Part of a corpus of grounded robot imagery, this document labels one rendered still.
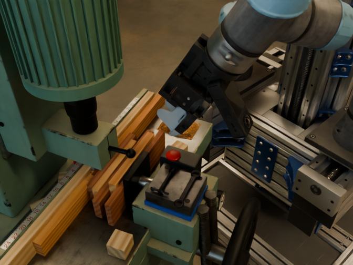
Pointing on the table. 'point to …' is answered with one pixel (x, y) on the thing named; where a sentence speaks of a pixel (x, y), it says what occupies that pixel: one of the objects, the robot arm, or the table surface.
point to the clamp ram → (136, 178)
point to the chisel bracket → (79, 141)
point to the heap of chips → (184, 132)
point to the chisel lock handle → (123, 151)
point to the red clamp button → (173, 155)
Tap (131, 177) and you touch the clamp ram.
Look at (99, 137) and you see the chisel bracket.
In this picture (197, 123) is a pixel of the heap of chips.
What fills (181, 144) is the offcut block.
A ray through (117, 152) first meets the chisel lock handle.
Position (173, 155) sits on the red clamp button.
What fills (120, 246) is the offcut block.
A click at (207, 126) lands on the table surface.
